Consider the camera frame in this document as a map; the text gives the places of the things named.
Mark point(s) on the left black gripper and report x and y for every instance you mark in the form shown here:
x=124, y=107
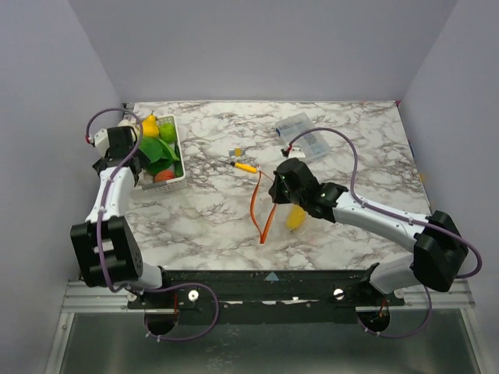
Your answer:
x=143, y=161

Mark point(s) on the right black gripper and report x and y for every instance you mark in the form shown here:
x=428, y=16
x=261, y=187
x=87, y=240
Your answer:
x=278, y=187

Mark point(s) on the clear bag with orange zipper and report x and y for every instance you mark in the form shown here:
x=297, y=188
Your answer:
x=267, y=220

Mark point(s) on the green toy leaf vegetable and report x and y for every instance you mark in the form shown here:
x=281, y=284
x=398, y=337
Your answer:
x=161, y=165

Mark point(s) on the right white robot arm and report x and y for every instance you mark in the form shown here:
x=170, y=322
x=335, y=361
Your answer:
x=435, y=250

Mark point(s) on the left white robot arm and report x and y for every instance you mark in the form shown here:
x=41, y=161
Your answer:
x=106, y=250

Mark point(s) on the yellow toy pear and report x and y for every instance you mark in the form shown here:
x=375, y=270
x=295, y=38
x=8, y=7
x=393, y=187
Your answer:
x=150, y=127

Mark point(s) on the toy bok choy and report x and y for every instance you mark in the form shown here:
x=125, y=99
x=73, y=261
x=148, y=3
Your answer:
x=156, y=149

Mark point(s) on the clear plastic parts box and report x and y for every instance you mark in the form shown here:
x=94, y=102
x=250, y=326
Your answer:
x=313, y=144

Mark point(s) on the green toy lime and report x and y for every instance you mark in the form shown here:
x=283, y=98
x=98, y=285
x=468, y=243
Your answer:
x=168, y=133

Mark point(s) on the white plastic basket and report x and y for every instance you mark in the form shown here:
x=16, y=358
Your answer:
x=146, y=184

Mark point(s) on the small striped connector block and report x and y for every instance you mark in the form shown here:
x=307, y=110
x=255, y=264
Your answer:
x=236, y=152

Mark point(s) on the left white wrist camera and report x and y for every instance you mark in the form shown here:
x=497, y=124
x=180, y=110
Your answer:
x=101, y=142

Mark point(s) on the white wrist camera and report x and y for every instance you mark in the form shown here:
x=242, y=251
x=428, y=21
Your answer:
x=101, y=142
x=295, y=152

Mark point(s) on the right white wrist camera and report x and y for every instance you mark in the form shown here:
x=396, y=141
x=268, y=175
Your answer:
x=295, y=152

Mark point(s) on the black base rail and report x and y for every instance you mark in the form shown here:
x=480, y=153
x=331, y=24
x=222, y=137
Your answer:
x=197, y=297

